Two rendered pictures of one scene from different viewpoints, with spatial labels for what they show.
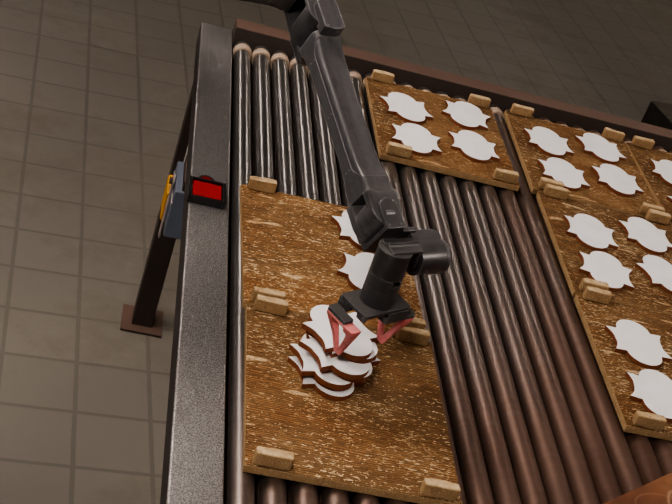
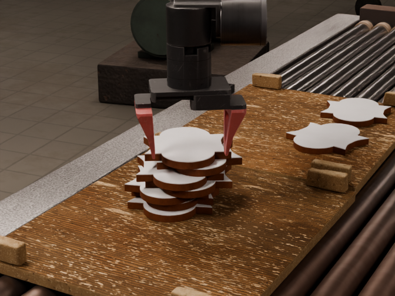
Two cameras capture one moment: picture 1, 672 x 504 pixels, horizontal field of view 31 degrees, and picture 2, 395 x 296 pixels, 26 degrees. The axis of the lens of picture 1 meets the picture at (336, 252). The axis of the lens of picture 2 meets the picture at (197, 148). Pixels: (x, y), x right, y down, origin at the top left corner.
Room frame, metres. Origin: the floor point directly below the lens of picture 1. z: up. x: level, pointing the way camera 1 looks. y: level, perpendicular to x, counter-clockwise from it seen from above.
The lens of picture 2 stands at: (0.86, -0.81, 1.44)
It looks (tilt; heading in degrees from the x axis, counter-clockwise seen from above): 21 degrees down; 43
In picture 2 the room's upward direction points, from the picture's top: straight up
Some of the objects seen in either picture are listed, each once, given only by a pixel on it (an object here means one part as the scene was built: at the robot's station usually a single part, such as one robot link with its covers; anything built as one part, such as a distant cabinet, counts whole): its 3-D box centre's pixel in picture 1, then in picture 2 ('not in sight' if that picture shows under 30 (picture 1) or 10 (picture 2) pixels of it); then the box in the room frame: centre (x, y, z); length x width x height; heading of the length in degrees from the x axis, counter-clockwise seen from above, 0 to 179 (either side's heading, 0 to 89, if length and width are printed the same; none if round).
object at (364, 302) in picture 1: (379, 290); (188, 70); (1.64, -0.09, 1.13); 0.10 x 0.07 x 0.07; 139
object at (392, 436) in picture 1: (346, 400); (179, 225); (1.61, -0.10, 0.93); 0.41 x 0.35 x 0.02; 14
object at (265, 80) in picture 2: (262, 184); (267, 80); (2.16, 0.19, 0.95); 0.06 x 0.02 x 0.03; 105
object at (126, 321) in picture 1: (173, 201); not in sight; (2.83, 0.47, 0.43); 0.12 x 0.12 x 0.85; 14
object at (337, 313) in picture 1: (351, 329); (163, 123); (1.61, -0.07, 1.06); 0.07 x 0.07 x 0.09; 49
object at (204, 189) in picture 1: (206, 192); not in sight; (2.10, 0.29, 0.92); 0.06 x 0.06 x 0.01; 14
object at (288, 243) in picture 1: (328, 259); (293, 131); (2.01, 0.01, 0.93); 0.41 x 0.35 x 0.02; 15
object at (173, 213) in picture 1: (189, 204); not in sight; (2.29, 0.34, 0.77); 0.14 x 0.11 x 0.18; 14
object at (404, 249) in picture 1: (394, 259); (193, 23); (1.64, -0.09, 1.20); 0.07 x 0.06 x 0.07; 130
